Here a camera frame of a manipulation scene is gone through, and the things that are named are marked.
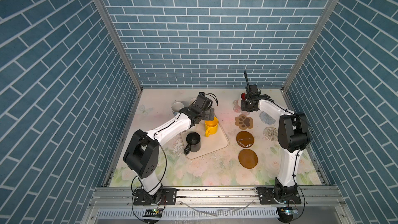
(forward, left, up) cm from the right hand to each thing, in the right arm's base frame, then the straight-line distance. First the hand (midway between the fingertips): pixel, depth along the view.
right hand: (246, 106), depth 102 cm
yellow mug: (-19, +22, +2) cm, 29 cm away
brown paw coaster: (-8, +1, -6) cm, 10 cm away
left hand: (-13, +24, +8) cm, 28 cm away
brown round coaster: (-20, +1, -6) cm, 21 cm away
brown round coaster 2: (-32, 0, -8) cm, 33 cm away
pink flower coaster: (+3, +5, -5) cm, 8 cm away
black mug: (-26, +31, 0) cm, 41 cm away
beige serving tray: (-26, +21, -4) cm, 34 cm away
